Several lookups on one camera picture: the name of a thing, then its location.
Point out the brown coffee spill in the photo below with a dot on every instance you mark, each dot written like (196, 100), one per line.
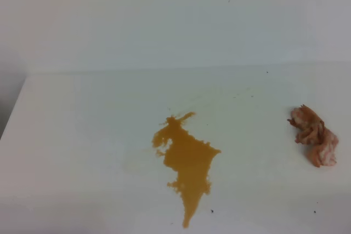
(190, 158)

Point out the pink and white stained rag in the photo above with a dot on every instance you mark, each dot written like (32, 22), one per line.
(313, 133)

